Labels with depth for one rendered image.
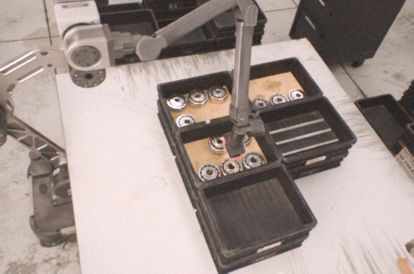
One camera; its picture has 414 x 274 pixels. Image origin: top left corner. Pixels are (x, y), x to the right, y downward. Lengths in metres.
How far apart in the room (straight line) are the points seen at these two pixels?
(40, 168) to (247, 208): 1.31
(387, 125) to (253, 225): 1.65
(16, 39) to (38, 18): 0.31
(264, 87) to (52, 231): 1.37
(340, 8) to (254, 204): 1.84
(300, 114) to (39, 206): 1.50
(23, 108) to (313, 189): 2.15
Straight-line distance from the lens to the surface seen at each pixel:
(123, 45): 1.37
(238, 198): 1.76
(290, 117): 2.09
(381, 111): 3.18
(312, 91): 2.18
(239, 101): 1.51
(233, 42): 3.07
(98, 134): 2.09
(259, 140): 1.91
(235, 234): 1.68
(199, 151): 1.86
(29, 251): 2.64
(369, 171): 2.21
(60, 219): 2.40
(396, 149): 2.80
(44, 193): 2.51
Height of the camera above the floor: 2.35
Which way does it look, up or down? 50 degrees down
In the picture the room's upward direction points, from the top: 9 degrees clockwise
